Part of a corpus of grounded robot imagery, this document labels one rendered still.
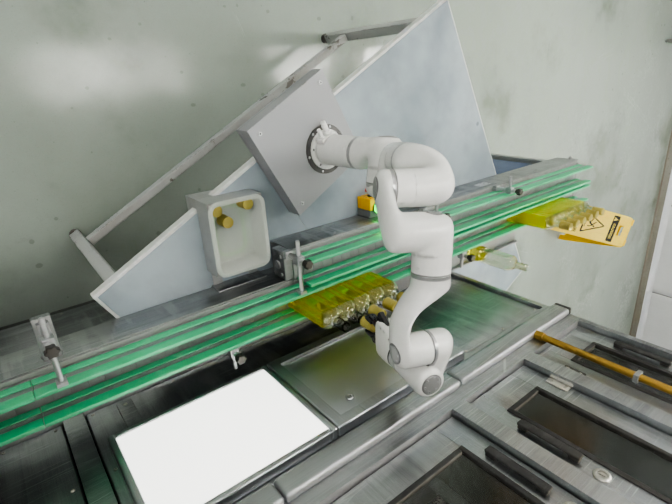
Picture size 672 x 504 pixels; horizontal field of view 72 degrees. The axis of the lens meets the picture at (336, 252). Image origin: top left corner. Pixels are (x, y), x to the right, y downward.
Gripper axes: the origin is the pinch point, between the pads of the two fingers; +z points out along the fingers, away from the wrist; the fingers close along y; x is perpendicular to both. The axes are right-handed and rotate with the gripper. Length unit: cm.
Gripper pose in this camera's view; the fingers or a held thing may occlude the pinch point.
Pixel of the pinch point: (372, 325)
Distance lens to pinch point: 127.7
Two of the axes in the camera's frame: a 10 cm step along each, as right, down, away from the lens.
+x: -9.2, 1.8, -3.5
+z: -3.9, -3.2, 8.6
